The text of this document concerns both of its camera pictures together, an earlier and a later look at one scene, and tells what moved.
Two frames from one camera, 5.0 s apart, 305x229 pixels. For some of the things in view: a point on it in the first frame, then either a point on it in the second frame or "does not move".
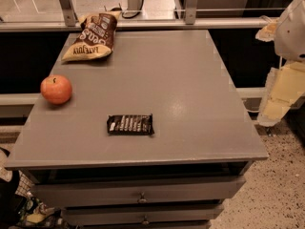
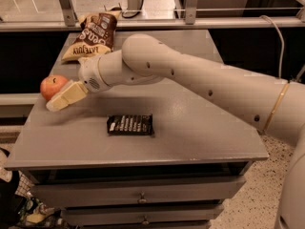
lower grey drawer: x=140 y=217 does not move
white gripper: x=292 y=32 → x=90 y=73
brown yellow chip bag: x=96 y=39 does not move
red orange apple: x=55 y=89 does not move
